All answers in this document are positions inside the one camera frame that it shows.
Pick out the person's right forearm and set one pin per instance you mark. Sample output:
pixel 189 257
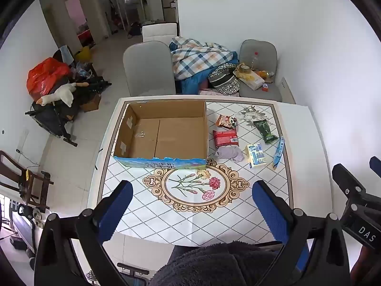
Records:
pixel 367 266

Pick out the white chair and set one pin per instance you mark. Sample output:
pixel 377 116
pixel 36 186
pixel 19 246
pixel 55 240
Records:
pixel 157 32

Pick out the green packet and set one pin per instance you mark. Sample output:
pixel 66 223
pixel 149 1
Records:
pixel 265 130

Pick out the small red box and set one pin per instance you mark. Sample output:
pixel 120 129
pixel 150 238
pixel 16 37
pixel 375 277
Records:
pixel 265 87

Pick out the orange plastic bag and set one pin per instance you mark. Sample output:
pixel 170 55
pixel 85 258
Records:
pixel 44 76

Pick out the large grey chair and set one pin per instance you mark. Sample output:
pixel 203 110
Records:
pixel 148 68

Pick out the blue cloth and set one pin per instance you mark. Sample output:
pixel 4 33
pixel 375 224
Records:
pixel 192 85

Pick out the small grey chair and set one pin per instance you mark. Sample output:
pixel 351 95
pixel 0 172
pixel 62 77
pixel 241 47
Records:
pixel 262 50

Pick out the orange snack packet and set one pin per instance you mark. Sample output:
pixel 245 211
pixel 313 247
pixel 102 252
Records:
pixel 225 121

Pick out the black and white striped bag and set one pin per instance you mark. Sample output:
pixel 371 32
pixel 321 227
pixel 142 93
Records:
pixel 223 79

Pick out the yellow and blue tissue pack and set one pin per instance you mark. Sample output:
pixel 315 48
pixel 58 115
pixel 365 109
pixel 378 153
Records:
pixel 256 155

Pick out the treadmill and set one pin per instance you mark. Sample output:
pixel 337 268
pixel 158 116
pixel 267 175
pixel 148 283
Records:
pixel 19 226

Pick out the clear plastic bottle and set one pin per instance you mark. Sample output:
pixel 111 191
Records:
pixel 255 61

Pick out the open cardboard box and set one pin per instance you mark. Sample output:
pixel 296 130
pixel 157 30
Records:
pixel 166 134

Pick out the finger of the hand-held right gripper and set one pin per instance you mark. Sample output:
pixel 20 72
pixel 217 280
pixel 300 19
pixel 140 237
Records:
pixel 375 165
pixel 346 180

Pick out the yellow and white bag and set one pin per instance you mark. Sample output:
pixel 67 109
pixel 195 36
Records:
pixel 251 80

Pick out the tape roll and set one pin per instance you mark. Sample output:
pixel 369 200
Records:
pixel 244 68

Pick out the small cardboard box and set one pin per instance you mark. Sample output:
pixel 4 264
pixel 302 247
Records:
pixel 90 103

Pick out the red packet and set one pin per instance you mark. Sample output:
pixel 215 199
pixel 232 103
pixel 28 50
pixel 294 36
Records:
pixel 225 138

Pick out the black metal frame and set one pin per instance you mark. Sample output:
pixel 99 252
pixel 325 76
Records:
pixel 132 269

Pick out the white goose plush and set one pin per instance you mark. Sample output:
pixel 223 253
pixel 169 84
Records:
pixel 64 93

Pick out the plaid blanket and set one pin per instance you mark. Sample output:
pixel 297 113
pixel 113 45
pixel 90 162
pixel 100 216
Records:
pixel 199 58

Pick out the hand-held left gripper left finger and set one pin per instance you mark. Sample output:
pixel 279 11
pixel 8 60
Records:
pixel 119 208

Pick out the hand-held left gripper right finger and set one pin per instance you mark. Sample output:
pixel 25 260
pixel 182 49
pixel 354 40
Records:
pixel 271 211

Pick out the person's dark fleece clothing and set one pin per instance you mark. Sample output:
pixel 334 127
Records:
pixel 214 265

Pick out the black stroller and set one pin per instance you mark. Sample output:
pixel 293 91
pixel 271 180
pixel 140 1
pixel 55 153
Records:
pixel 53 116

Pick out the lilac cloth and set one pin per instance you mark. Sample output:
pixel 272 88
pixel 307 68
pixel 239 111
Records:
pixel 229 154

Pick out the slim blue packet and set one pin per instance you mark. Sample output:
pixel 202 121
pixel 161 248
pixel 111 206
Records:
pixel 279 152

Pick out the dark wooden chair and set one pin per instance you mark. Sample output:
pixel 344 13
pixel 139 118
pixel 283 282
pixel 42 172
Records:
pixel 18 181

